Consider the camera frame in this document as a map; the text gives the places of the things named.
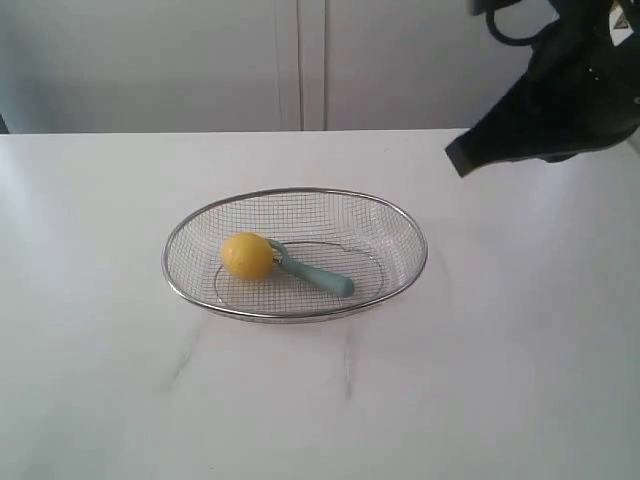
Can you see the oval wire mesh basket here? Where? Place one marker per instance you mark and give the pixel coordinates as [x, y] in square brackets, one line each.
[375, 243]

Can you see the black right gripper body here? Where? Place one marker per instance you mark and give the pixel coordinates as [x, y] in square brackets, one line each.
[585, 73]

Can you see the teal vegetable peeler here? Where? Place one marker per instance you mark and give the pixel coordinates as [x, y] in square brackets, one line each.
[336, 284]

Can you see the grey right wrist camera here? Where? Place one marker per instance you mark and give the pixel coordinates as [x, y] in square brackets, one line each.
[479, 7]

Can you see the yellow lemon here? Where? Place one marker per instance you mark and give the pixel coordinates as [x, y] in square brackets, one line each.
[247, 256]

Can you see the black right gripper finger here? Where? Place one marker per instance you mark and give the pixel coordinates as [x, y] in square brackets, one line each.
[530, 119]
[563, 155]

